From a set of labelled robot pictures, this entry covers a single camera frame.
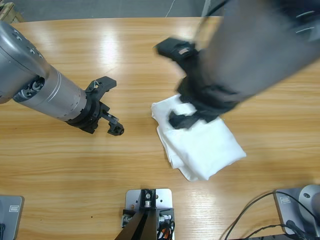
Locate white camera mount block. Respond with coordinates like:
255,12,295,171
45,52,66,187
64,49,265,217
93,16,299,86
124,188,175,240

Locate black plug with cable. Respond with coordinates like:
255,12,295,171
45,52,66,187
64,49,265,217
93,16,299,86
285,219,310,237

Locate wooden pallet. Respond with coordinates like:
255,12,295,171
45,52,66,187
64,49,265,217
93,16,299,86
0,1,25,25

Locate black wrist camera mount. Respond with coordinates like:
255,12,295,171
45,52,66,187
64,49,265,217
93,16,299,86
84,76,118,101
152,37,201,66

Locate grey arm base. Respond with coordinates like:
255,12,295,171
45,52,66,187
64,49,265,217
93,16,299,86
273,184,320,237
0,195,25,240

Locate thin white floor cable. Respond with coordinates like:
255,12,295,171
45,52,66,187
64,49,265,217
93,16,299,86
166,0,176,17

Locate long black base cable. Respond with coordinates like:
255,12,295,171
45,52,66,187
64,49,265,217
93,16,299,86
223,191,320,240

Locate dark camera post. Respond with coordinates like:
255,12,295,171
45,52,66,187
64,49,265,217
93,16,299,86
116,188,161,240

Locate white t-shirt with black logo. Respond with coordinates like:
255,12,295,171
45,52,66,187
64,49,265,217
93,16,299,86
150,94,248,183

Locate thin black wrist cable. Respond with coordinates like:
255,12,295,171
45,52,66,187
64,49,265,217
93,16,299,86
194,0,229,46

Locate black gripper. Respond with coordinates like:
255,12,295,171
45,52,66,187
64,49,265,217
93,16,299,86
65,93,125,137
167,66,241,131

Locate white metal frame leg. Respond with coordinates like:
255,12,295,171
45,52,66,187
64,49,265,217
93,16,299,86
201,0,213,17

